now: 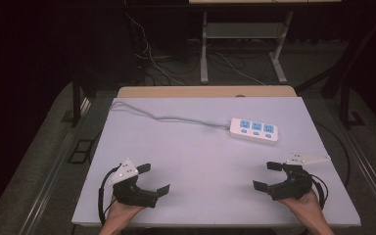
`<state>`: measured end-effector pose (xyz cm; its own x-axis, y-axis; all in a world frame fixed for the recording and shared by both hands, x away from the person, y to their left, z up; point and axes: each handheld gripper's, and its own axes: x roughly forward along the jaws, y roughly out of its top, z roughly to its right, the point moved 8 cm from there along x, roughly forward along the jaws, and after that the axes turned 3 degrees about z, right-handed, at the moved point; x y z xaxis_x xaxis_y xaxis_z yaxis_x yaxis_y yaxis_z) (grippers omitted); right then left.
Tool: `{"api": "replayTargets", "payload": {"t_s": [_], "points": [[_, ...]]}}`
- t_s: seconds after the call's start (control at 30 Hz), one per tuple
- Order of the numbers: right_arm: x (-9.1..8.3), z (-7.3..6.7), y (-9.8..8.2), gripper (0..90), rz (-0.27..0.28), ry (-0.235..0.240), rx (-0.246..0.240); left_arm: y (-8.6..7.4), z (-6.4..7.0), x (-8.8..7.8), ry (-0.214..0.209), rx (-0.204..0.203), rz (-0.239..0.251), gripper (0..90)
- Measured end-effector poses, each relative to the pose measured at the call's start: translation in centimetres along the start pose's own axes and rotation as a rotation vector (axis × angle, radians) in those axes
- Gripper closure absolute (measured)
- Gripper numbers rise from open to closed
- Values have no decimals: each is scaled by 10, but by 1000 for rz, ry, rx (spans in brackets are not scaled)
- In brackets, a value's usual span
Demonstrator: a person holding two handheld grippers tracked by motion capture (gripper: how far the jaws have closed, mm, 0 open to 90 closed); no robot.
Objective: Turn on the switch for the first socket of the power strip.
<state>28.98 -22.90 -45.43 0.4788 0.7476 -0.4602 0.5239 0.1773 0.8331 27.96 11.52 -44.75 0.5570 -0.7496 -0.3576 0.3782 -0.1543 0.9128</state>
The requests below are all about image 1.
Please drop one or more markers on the white metal stand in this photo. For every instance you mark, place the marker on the white metal stand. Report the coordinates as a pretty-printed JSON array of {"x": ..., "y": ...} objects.
[{"x": 241, "y": 30}]

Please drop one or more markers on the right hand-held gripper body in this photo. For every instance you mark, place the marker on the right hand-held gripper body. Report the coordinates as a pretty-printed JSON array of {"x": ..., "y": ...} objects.
[{"x": 293, "y": 186}]

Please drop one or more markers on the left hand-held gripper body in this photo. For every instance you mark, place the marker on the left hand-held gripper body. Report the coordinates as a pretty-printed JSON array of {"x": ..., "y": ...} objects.
[{"x": 133, "y": 194}]

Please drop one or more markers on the metal floor rail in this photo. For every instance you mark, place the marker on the metal floor rail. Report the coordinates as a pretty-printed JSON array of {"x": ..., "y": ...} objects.
[
  {"x": 52, "y": 169},
  {"x": 365, "y": 166}
]

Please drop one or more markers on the black stand leg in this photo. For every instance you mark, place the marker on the black stand leg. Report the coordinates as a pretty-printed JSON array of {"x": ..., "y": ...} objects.
[
  {"x": 75, "y": 101},
  {"x": 346, "y": 101}
]

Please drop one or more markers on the person's right hand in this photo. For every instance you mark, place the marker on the person's right hand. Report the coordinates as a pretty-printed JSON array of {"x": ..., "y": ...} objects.
[{"x": 306, "y": 209}]

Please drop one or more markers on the white power strip blue sockets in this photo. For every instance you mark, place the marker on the white power strip blue sockets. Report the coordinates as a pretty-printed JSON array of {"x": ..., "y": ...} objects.
[{"x": 254, "y": 132}]

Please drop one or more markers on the black floor bracket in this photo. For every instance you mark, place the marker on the black floor bracket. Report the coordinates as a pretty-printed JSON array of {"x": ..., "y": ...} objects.
[{"x": 80, "y": 151}]

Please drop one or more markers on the person's left hand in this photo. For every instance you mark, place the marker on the person's left hand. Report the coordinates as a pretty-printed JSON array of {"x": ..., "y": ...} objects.
[{"x": 122, "y": 212}]

